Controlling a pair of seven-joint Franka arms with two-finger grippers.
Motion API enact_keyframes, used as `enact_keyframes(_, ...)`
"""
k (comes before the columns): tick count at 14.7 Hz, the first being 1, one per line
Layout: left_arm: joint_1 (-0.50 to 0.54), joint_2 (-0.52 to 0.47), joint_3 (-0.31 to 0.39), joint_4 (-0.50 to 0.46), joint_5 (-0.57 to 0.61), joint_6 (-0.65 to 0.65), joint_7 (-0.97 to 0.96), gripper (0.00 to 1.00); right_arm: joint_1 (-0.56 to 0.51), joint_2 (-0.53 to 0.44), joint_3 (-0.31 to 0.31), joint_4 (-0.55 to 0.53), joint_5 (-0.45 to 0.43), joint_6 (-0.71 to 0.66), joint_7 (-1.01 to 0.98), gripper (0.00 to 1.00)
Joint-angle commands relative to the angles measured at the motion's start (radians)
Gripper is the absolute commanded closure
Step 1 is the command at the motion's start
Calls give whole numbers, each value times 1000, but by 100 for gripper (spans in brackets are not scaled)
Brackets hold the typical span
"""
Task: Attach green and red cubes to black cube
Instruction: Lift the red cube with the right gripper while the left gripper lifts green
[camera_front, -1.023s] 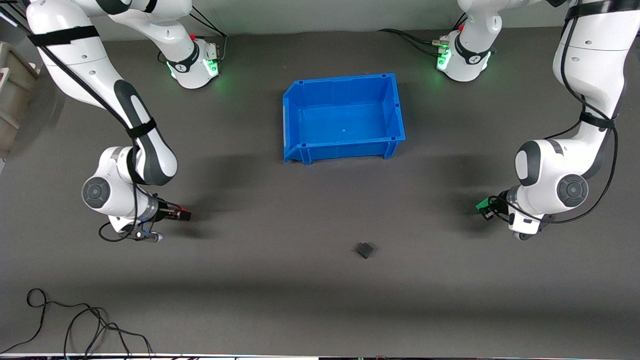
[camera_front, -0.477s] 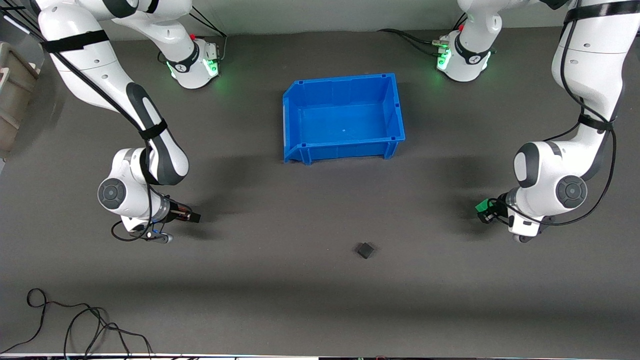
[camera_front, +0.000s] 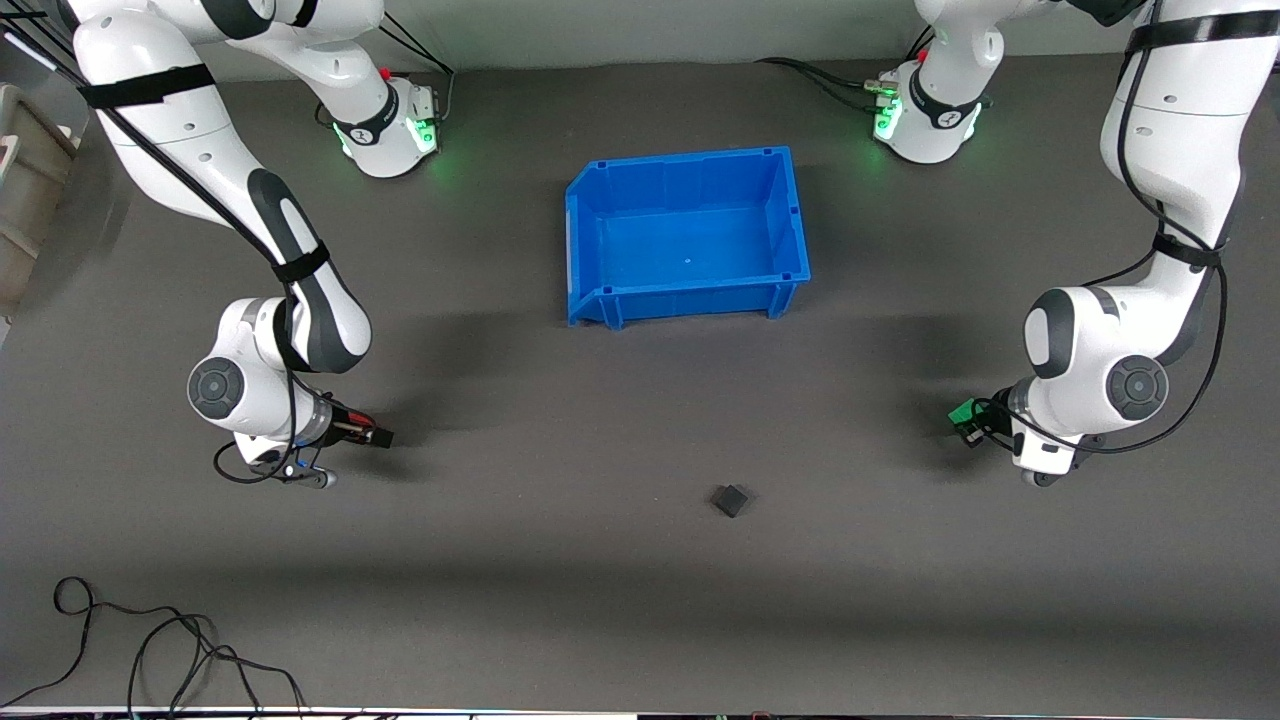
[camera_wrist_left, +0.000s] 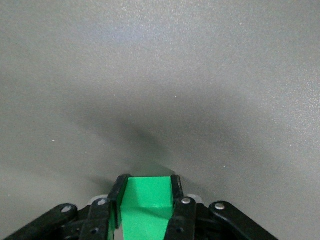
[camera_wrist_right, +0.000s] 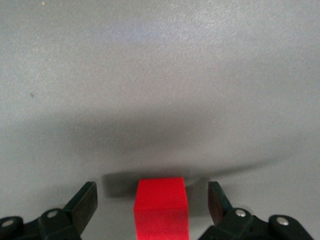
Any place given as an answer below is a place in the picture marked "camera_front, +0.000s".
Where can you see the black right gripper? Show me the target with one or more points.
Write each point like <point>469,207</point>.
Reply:
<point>345,426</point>

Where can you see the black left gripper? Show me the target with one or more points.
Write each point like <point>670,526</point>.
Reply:
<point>985,420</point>

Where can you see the small red cube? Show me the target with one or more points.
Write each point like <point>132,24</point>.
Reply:
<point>357,420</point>

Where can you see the small green cube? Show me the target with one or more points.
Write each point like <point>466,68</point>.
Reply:
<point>965,410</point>

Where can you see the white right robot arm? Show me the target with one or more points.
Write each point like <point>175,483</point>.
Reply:
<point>180,150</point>

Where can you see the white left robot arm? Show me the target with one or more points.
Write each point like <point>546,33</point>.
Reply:
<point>1170,120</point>

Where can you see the small black cube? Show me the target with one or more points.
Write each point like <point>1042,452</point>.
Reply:
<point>731,500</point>

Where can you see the dark grey table mat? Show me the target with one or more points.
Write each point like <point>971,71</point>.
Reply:
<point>600,450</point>

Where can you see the blue plastic storage bin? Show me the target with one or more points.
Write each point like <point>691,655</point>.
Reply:
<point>690,250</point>

